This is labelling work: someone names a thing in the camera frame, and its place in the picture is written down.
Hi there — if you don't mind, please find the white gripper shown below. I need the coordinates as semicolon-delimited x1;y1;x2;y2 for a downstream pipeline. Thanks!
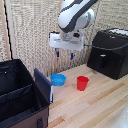
49;31;85;61

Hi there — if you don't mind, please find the blue plastic bowl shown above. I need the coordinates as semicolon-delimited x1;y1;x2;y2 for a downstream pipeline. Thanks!
50;73;67;87

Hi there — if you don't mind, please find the black air fryer body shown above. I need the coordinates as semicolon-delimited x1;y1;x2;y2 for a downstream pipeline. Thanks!
91;28;128;80

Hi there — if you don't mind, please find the red plastic cup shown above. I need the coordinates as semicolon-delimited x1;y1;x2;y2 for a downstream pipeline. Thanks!
76;75;90;92

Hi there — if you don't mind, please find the dark blue binder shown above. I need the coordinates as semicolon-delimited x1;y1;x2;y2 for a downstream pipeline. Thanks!
33;68;55;104

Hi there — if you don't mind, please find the beige woven folding screen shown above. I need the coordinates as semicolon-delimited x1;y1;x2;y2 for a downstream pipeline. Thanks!
0;0;128;78

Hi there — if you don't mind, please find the black fabric storage box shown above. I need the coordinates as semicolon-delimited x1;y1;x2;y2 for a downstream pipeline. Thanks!
0;59;51;128

